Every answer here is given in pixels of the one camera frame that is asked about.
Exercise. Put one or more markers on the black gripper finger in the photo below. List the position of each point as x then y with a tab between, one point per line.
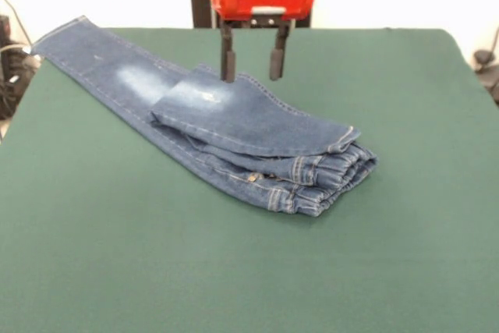
277	60
228	60

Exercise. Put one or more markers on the dark wheeled stand base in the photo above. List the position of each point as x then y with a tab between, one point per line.
487	71
15	83

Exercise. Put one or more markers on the dark green table cloth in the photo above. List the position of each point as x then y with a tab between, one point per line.
249	270

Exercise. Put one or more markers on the blue denim jeans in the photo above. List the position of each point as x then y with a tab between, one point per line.
253	122

